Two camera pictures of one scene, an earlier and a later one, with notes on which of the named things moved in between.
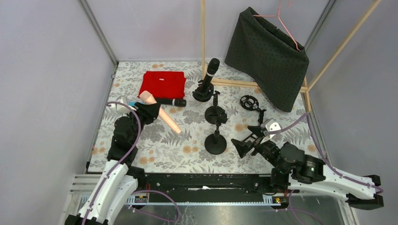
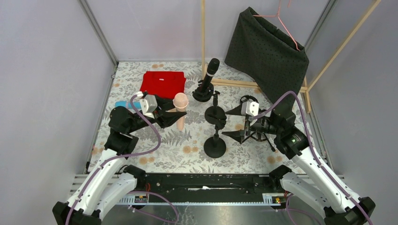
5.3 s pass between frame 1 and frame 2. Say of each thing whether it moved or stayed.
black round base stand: stayed
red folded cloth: stayed
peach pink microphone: moved
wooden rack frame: stayed
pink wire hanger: stayed
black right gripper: moved
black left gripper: moved
